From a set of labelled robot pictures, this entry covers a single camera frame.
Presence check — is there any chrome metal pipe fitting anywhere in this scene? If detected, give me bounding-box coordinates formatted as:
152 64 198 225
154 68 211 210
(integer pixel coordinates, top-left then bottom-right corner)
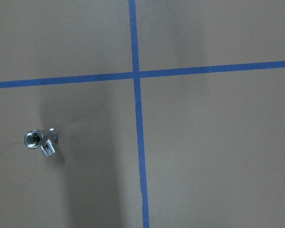
24 128 58 157

